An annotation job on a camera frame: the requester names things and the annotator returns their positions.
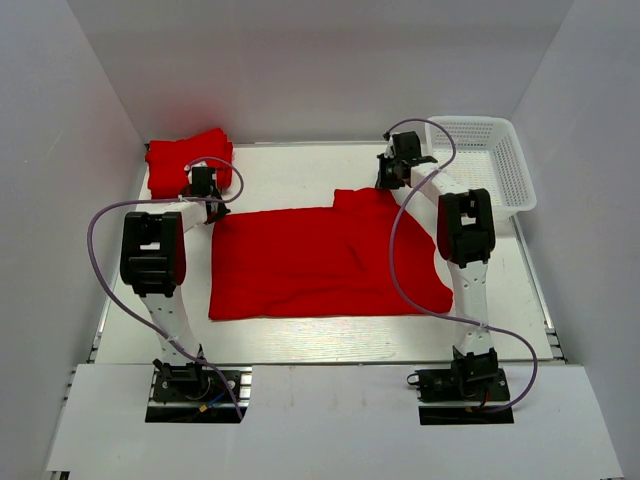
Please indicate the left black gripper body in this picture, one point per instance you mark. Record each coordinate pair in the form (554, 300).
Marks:
(222, 210)

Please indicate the folded red t shirt stack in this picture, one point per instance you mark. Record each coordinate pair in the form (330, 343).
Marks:
(166, 162)

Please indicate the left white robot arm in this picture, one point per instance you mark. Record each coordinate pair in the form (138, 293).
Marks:
(153, 260)

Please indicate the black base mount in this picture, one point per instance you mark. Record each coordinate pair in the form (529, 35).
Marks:
(192, 394)
(443, 402)

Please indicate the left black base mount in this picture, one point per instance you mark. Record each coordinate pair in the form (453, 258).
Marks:
(192, 394)

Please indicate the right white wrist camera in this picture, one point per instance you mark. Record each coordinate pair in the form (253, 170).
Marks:
(390, 149)

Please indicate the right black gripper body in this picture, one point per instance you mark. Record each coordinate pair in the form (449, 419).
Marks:
(389, 178)

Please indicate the white plastic basket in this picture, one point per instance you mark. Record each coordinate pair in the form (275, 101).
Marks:
(489, 156)

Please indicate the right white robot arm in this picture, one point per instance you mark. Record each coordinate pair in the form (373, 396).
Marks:
(465, 239)

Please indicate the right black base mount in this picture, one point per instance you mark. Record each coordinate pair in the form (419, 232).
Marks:
(443, 402)

